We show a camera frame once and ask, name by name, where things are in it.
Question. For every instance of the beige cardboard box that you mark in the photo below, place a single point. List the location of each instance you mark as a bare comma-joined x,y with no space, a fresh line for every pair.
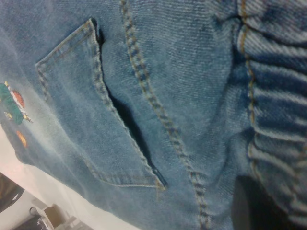
56,215

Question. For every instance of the small metal fixture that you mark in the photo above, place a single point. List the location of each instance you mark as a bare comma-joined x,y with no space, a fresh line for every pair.
37,216

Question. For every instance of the blue denim shorts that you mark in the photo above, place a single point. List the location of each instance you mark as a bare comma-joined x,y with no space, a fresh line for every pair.
168,95

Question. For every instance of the dark fabric object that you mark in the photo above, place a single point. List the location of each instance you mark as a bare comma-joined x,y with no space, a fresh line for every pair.
9,191

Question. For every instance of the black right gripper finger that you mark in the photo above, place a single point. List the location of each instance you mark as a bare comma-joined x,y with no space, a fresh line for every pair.
254,210

